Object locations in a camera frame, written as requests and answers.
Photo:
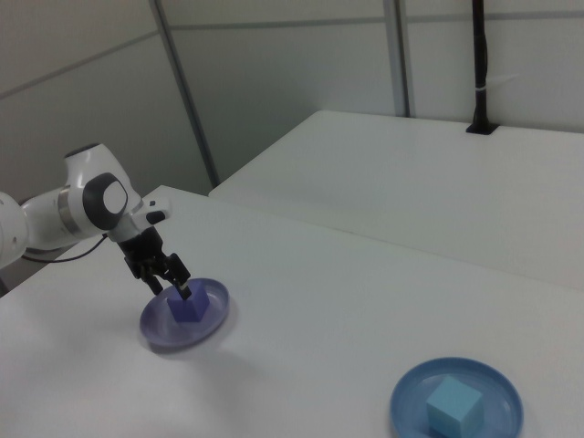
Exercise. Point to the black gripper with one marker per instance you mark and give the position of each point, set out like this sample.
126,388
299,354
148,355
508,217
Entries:
141,253

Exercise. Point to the purple cube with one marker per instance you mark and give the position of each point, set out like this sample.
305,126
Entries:
189,310

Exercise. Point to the light blue cube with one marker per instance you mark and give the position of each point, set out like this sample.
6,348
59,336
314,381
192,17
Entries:
451,406

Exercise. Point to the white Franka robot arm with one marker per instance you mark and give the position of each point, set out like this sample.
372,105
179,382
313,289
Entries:
105,182

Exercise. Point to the purple plate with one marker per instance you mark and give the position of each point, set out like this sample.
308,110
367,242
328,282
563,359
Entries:
159,328

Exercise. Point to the blue plate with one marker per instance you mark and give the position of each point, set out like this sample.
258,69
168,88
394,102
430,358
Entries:
410,401

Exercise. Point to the black clamped pole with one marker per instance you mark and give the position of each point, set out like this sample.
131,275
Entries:
480,68

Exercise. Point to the grey partition corner post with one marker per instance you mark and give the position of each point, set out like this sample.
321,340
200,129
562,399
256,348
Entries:
187,91

